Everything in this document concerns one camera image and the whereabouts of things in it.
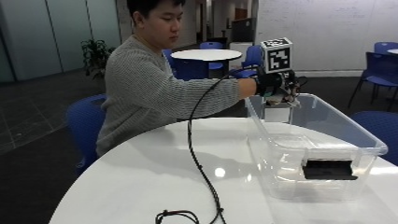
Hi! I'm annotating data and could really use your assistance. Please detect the small white box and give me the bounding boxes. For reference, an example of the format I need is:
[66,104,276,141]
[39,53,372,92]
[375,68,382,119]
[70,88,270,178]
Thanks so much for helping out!
[262,100,294,123]

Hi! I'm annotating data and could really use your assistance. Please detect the blue chair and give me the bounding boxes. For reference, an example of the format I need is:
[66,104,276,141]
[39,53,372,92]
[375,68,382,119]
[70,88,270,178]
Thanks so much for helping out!
[65,93,107,175]
[239,44,264,70]
[161,48,210,81]
[372,41,398,56]
[347,51,398,110]
[227,68,258,79]
[350,110,398,166]
[198,41,224,71]

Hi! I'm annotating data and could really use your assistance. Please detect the white cube with black markers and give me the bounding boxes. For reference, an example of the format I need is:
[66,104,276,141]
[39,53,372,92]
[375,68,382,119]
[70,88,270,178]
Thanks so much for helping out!
[258,36,294,75]

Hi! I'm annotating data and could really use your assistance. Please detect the clear plastic storage bin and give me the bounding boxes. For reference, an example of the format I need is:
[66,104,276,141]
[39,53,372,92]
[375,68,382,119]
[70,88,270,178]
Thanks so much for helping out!
[243,92,388,202]

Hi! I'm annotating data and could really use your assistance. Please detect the black cabinet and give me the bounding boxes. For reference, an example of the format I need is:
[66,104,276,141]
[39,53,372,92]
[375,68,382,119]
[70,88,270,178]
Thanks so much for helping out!
[230,18,255,44]

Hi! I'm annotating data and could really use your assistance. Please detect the black bin latch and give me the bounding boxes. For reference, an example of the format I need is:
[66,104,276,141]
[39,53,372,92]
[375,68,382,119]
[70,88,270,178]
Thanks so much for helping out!
[300,160,359,181]

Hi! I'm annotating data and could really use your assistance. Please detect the person in grey sweater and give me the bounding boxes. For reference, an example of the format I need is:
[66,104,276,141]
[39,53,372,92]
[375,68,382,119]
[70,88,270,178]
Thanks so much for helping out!
[95,0,258,158]

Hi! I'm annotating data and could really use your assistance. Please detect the green potted plant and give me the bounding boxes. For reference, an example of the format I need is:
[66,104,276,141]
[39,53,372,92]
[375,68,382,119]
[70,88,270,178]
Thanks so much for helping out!
[79,38,118,80]

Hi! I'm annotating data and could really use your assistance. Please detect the black cable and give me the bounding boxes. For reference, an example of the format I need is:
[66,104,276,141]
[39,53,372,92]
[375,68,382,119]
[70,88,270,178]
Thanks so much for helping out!
[154,74,234,224]

